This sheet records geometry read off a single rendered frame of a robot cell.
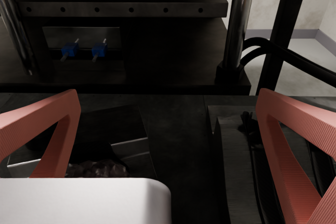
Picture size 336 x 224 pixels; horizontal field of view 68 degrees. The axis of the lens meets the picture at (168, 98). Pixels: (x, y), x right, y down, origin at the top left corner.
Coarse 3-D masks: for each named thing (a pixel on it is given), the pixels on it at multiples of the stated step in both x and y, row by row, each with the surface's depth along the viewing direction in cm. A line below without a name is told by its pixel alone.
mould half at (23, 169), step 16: (96, 112) 57; (112, 112) 57; (128, 112) 57; (80, 128) 52; (96, 128) 52; (112, 128) 52; (128, 128) 52; (144, 128) 52; (112, 144) 49; (128, 144) 50; (144, 144) 51; (16, 160) 46; (32, 160) 46; (128, 160) 50; (144, 160) 50; (16, 176) 46; (144, 176) 47
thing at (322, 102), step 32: (0, 96) 80; (32, 96) 80; (96, 96) 80; (128, 96) 80; (160, 96) 80; (192, 96) 80; (224, 96) 80; (256, 96) 80; (288, 96) 80; (320, 96) 80; (160, 128) 68; (192, 128) 68; (160, 160) 59; (192, 160) 59; (192, 192) 52
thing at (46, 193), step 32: (64, 96) 11; (0, 128) 7; (32, 128) 9; (64, 128) 12; (0, 160) 7; (64, 160) 11; (0, 192) 5; (32, 192) 5; (64, 192) 5; (96, 192) 5; (128, 192) 5; (160, 192) 5
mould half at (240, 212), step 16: (208, 112) 64; (224, 112) 64; (240, 112) 64; (208, 128) 64; (224, 128) 49; (240, 128) 49; (288, 128) 49; (224, 144) 46; (240, 144) 46; (304, 144) 46; (224, 160) 45; (240, 160) 45; (304, 160) 45; (224, 176) 44; (240, 176) 44; (224, 192) 44; (240, 192) 43; (224, 208) 44; (240, 208) 41; (256, 208) 41
